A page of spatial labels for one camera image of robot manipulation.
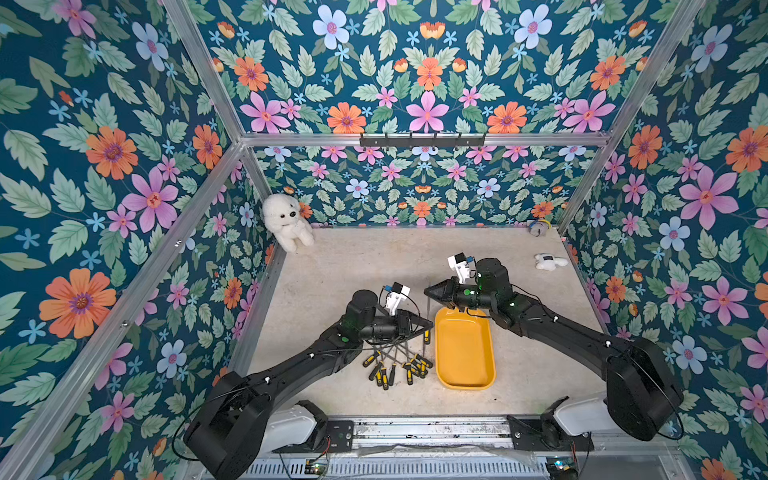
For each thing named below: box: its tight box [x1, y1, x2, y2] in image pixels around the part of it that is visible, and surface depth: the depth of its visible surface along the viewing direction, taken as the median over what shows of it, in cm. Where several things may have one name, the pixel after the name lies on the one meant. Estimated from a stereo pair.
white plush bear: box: [262, 193, 315, 253], surface depth 106 cm
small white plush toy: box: [534, 253, 569, 271], surface depth 108 cm
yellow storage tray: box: [435, 306, 496, 391], surface depth 88 cm
